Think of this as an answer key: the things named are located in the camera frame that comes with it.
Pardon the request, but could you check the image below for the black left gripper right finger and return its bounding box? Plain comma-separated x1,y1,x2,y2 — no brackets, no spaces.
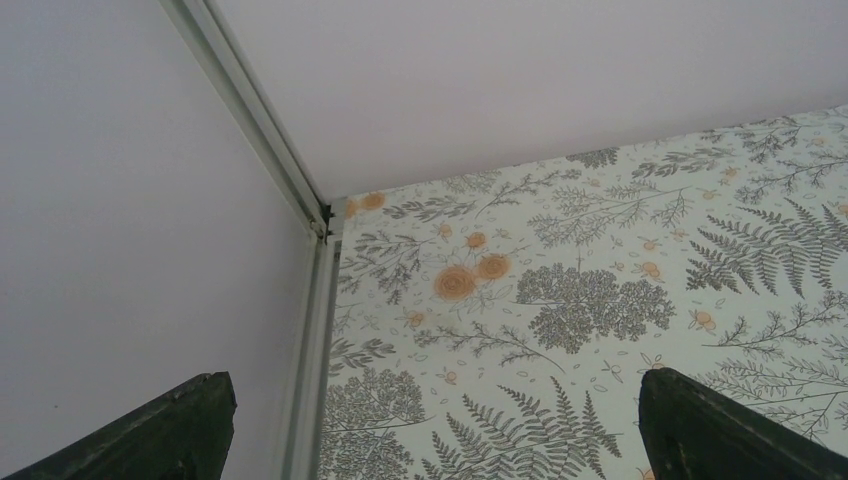
638,368,847,480

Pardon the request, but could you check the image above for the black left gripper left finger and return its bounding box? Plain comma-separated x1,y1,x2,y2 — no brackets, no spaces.
8,371,237,479

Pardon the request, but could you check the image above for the floral patterned table mat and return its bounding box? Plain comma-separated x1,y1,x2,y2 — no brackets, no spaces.
316,106,847,479

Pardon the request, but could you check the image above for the aluminium corner frame post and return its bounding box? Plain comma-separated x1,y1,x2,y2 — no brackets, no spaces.
161,1,340,479

